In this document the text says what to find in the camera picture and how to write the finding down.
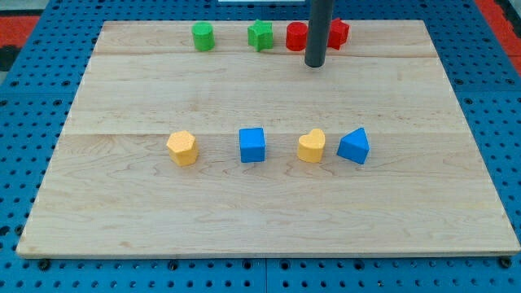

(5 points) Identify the blue cube block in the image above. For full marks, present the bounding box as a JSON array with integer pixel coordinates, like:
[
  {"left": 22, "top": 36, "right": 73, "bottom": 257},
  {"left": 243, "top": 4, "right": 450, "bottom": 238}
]
[{"left": 239, "top": 128, "right": 265, "bottom": 163}]

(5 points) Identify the yellow heart block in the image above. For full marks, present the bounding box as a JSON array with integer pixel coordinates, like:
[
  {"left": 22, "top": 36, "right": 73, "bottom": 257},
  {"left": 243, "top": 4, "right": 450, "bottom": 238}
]
[{"left": 297, "top": 129, "right": 326, "bottom": 163}]

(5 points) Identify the wooden board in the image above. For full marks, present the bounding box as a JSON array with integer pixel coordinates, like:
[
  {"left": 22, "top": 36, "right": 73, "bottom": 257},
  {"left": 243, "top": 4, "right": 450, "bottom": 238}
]
[{"left": 17, "top": 20, "right": 520, "bottom": 259}]

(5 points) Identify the yellow hexagon block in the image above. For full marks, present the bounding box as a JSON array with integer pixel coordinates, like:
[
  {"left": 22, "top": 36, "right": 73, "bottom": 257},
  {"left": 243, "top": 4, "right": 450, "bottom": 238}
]
[{"left": 166, "top": 130, "right": 199, "bottom": 167}]

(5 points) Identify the blue triangle block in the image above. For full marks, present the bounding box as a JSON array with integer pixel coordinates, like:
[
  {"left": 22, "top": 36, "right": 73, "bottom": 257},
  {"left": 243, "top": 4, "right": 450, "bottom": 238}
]
[{"left": 336, "top": 128, "right": 370, "bottom": 164}]

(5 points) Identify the green star block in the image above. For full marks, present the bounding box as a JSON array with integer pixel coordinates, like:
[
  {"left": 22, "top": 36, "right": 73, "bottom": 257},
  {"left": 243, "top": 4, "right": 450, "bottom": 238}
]
[{"left": 247, "top": 20, "right": 274, "bottom": 52}]

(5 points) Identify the red cylinder block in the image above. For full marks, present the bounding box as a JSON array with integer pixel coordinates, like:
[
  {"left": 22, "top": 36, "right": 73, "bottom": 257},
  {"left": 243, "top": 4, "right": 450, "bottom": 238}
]
[{"left": 286, "top": 21, "right": 308, "bottom": 51}]

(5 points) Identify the green cylinder block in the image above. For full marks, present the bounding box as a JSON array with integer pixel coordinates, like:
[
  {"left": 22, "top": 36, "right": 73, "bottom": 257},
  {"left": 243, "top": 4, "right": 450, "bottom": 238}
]
[{"left": 191, "top": 21, "right": 215, "bottom": 51}]

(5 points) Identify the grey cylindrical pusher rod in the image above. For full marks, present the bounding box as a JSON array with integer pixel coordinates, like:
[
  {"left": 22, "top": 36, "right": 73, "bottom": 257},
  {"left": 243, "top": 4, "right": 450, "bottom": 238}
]
[{"left": 304, "top": 0, "right": 335, "bottom": 68}]

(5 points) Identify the red star block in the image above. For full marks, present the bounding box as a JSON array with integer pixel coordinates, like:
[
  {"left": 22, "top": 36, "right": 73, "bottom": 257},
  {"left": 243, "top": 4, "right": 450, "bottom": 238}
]
[{"left": 327, "top": 18, "right": 350, "bottom": 50}]

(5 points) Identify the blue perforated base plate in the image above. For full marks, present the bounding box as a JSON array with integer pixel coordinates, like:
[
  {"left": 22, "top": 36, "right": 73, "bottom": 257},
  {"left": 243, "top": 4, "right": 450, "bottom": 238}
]
[{"left": 1, "top": 1, "right": 520, "bottom": 292}]

